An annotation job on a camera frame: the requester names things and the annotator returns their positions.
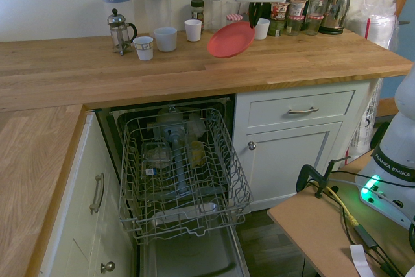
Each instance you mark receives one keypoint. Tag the glass jar red checkered lid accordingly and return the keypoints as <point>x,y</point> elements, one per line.
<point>234,18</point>
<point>319,4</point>
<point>313,25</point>
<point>294,25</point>

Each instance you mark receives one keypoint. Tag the round metal cabinet knob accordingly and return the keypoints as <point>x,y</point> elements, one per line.
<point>107,267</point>
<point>252,145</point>

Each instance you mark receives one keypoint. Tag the clear pitcher dark spouted lid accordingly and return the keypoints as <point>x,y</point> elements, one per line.
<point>156,11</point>

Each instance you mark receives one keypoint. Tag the white plastic cup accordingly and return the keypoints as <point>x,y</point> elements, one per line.
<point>196,124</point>

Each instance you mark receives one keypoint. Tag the white ceramic bowl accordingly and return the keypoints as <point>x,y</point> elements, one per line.
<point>263,30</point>

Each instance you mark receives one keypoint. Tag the clear jar green lid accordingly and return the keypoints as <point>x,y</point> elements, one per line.
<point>216,11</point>

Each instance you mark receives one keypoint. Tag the plastic-wrapped paper roll pack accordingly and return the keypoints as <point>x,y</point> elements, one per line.
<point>364,121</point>

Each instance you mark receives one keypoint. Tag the stainless steel kettle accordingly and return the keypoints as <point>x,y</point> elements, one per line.
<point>337,7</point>

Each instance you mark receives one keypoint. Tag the clear pitcher round blue lid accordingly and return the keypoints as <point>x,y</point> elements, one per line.
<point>116,7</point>

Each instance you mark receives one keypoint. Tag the glass French press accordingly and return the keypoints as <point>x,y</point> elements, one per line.
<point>120,35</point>

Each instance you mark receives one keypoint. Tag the clear drinking glass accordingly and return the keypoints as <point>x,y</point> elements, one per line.
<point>233,7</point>

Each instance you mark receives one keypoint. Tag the white kitchen base cabinet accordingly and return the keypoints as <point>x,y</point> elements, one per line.
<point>291,166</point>
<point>81,244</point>

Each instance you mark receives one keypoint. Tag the yellow plastic cup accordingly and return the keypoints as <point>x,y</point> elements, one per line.
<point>196,153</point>

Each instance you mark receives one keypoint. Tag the dark coffee jar green lid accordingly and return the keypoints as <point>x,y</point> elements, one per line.
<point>196,14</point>

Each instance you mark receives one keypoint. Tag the green labelled jar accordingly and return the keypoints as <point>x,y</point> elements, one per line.
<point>277,28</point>

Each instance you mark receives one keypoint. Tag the stainless dishwasher door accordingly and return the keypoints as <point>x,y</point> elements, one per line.
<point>194,254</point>

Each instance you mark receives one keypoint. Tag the patterned paper cup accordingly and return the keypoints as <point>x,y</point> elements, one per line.
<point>143,49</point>

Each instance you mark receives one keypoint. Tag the black C-clamp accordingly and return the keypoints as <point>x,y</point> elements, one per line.
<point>303,173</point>

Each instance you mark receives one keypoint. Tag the brown robot mounting board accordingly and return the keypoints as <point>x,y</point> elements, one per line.
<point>308,225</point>

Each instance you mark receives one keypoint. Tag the built-in dishwasher body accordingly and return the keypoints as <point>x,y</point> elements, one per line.
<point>110,127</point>

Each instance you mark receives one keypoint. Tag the white yogurt pot red rim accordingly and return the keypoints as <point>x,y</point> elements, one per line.
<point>297,6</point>

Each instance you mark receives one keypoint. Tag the red plastic plate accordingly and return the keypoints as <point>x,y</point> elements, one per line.
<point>230,41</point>

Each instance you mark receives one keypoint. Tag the clear glass container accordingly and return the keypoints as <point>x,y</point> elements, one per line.
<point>155,157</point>

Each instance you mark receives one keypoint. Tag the white ribbed cup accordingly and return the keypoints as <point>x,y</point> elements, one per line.
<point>193,32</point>

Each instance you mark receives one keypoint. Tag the clear plastic bag bundle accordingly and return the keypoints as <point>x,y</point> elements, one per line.
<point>379,27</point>

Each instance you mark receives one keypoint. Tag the white paper label strip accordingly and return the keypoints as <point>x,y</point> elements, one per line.
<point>360,260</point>

